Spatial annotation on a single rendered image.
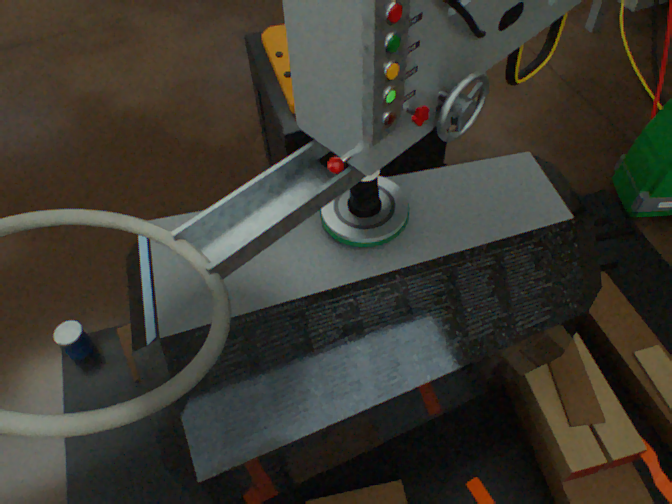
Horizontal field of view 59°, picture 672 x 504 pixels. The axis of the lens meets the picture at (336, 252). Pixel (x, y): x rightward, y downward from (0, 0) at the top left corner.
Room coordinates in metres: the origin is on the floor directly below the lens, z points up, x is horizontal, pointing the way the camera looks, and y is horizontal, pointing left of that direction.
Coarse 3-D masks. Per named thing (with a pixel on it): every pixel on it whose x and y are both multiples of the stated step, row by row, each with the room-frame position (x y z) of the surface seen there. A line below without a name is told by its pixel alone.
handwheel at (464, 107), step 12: (480, 72) 0.93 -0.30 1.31; (456, 84) 0.90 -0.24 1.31; (468, 84) 0.90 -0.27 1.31; (480, 84) 0.94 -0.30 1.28; (444, 96) 0.94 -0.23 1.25; (456, 96) 0.88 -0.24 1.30; (468, 96) 0.92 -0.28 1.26; (480, 96) 0.95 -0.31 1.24; (444, 108) 0.87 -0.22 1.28; (456, 108) 0.89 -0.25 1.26; (468, 108) 0.90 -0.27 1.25; (480, 108) 0.94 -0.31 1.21; (444, 120) 0.86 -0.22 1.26; (468, 120) 0.93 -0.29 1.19; (444, 132) 0.86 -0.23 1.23; (456, 132) 0.90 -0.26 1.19
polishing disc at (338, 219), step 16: (384, 192) 0.99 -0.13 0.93; (400, 192) 0.99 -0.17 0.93; (336, 208) 0.95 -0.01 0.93; (384, 208) 0.94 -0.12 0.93; (400, 208) 0.93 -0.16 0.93; (336, 224) 0.90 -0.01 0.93; (352, 224) 0.89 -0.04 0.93; (368, 224) 0.89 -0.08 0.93; (384, 224) 0.89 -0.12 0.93; (400, 224) 0.88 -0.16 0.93; (352, 240) 0.85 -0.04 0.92; (368, 240) 0.85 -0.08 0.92
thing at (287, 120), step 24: (264, 48) 1.90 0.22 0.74; (264, 72) 1.76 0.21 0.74; (264, 96) 1.71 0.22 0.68; (264, 120) 1.88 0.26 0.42; (288, 120) 1.50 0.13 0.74; (264, 144) 1.96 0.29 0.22; (288, 144) 1.43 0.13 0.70; (432, 144) 1.57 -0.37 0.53; (264, 168) 2.01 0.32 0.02; (384, 168) 1.53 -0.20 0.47; (408, 168) 1.55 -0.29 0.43
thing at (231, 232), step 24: (456, 120) 1.01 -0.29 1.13; (312, 144) 0.92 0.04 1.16; (288, 168) 0.87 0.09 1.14; (312, 168) 0.89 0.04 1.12; (240, 192) 0.79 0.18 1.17; (264, 192) 0.83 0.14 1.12; (288, 192) 0.83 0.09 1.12; (312, 192) 0.78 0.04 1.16; (336, 192) 0.81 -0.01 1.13; (216, 216) 0.75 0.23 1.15; (240, 216) 0.77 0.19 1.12; (264, 216) 0.77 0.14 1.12; (288, 216) 0.73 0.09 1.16; (192, 240) 0.71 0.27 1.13; (216, 240) 0.71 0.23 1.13; (240, 240) 0.71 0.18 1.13; (264, 240) 0.69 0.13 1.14; (216, 264) 0.62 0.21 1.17; (240, 264) 0.65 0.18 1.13
